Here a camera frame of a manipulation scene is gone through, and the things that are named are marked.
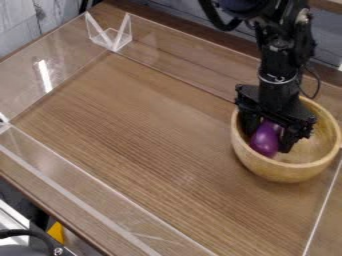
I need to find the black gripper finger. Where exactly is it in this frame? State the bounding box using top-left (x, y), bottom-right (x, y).
top-left (279, 124), bottom-right (312, 153)
top-left (239, 108), bottom-right (262, 137)

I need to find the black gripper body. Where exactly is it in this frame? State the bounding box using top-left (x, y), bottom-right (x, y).
top-left (235, 76), bottom-right (316, 129)

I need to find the purple toy eggplant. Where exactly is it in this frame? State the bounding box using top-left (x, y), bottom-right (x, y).
top-left (250, 120), bottom-right (282, 158)

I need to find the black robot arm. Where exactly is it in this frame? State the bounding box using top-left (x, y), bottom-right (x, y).
top-left (197, 0), bottom-right (316, 153)

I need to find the light wooden bowl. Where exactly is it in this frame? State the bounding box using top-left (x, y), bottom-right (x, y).
top-left (229, 97), bottom-right (342, 183)

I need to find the yellow object under table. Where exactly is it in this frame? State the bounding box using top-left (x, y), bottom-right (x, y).
top-left (46, 222), bottom-right (65, 244)

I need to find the clear acrylic tray wall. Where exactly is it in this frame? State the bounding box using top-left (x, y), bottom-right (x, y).
top-left (0, 4), bottom-right (342, 256)

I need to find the clear acrylic corner bracket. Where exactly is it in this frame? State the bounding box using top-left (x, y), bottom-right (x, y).
top-left (84, 13), bottom-right (132, 52)

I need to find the black cable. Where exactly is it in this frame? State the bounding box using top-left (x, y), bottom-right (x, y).
top-left (0, 228), bottom-right (57, 256)

